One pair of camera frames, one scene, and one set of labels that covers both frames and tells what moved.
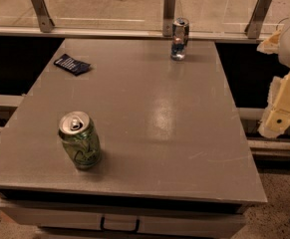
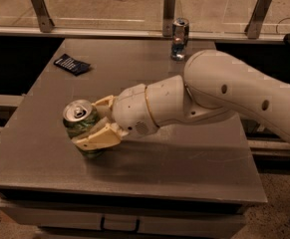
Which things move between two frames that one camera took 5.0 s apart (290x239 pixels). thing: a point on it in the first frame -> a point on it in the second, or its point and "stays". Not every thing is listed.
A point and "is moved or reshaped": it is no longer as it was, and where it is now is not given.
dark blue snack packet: x=72 y=65 stays
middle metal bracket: x=169 y=13 stays
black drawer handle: x=119 y=230 stays
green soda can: x=79 y=134 is moved or reshaped
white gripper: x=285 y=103 -> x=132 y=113
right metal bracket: x=254 y=24 stays
